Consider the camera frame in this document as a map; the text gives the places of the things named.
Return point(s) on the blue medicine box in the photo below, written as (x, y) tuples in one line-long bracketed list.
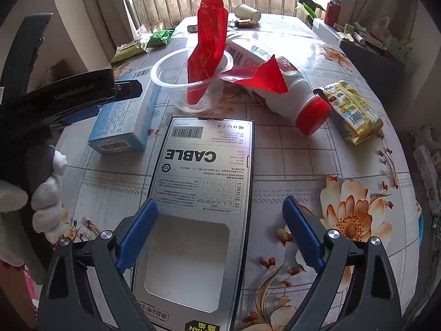
[(124, 125)]

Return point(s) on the light green perforated basket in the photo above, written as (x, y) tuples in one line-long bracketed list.
[(398, 50)]

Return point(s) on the dark grey side cabinet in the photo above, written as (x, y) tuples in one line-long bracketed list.
[(384, 76)]

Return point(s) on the yellow snack packet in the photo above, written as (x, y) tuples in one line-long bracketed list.
[(351, 113)]

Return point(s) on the white tissue roll pack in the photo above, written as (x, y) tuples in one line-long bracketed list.
[(429, 176)]

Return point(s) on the tall red wrapper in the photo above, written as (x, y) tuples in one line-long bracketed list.
[(212, 34)]

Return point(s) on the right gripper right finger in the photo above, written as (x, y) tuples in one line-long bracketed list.
[(372, 301)]

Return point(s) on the floral tablecloth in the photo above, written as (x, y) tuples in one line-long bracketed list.
[(363, 190)]

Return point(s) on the paper cup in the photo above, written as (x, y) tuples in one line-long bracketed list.
[(246, 12)]

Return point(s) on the red thermos bottle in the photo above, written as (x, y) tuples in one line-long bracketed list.
[(332, 12)]

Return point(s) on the white gloved left hand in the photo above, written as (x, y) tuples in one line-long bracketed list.
[(48, 215)]

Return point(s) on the olive snack packet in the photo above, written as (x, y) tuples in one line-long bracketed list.
[(130, 50)]

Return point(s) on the torn red wrapper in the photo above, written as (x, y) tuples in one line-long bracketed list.
[(266, 76)]

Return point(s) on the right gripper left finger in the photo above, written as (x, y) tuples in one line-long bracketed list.
[(66, 301)]

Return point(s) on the green snack packet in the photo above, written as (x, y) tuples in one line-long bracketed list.
[(160, 38)]

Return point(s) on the white cable packaging box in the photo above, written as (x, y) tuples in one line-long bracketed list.
[(196, 213)]

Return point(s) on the white bottle red cap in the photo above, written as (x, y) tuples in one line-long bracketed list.
[(299, 105)]

